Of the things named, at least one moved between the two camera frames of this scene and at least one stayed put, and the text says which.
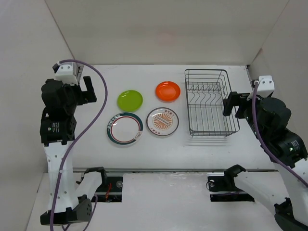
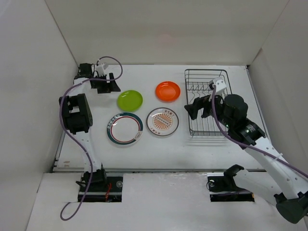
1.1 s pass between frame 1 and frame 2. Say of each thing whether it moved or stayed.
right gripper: moved
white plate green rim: stayed
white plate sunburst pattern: stayed
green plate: stayed
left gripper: moved
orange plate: stayed
